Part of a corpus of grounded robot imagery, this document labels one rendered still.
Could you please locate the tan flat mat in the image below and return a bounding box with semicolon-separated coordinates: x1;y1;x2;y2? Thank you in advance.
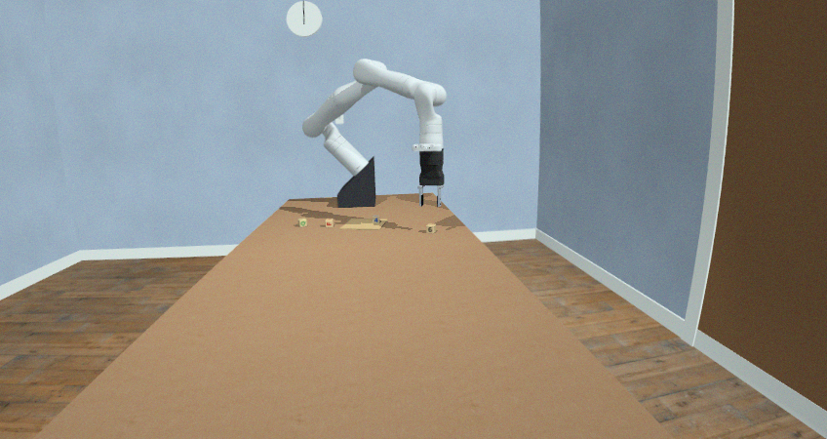
340;219;388;230

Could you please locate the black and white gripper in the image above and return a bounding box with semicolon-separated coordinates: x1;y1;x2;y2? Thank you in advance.
413;133;444;207

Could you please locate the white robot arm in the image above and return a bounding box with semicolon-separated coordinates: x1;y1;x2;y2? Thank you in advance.
302;59;447;177

